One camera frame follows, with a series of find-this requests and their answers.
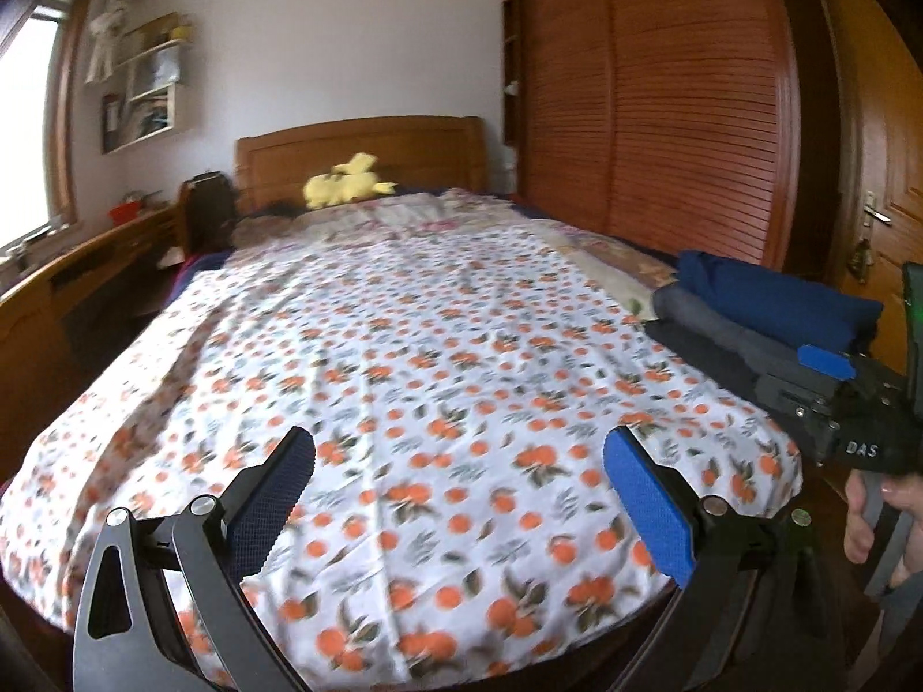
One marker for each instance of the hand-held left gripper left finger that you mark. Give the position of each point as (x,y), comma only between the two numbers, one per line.
(274,494)

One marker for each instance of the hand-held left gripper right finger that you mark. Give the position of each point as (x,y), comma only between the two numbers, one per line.
(649,504)

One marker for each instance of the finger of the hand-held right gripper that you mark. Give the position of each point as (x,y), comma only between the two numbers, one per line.
(800,400)
(826,362)

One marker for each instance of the navy blue suit jacket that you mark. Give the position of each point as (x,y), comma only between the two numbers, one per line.
(779,303)

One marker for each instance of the person's right hand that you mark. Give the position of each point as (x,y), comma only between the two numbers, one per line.
(858,526)

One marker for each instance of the black folded garment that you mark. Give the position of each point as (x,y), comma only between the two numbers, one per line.
(707,367)

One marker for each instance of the dark grey folded garment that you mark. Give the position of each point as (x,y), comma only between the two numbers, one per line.
(714,331)

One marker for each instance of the bed with orange-print sheet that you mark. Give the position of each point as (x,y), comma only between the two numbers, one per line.
(396,375)

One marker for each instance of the wooden door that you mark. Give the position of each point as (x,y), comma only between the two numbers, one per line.
(887,122)

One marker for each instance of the long wooden desk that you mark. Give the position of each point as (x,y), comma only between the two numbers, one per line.
(43,303)

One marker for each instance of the yellow plush toy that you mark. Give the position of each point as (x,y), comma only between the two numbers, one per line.
(342,187)

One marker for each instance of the wooden slatted wardrobe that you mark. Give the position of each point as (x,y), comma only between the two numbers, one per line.
(649,101)

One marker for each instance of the red bowl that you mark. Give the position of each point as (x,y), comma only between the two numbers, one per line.
(125,213)

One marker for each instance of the pale floral quilt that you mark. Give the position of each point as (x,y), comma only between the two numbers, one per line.
(433,213)

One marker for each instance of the wooden bed headboard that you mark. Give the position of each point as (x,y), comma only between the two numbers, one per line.
(288,158)

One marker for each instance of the wood framed window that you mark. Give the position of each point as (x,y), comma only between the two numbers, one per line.
(36,122)

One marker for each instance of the tied white curtain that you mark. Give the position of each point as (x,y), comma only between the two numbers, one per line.
(115,21)

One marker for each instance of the white wall shelf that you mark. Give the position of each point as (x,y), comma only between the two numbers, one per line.
(155,79)

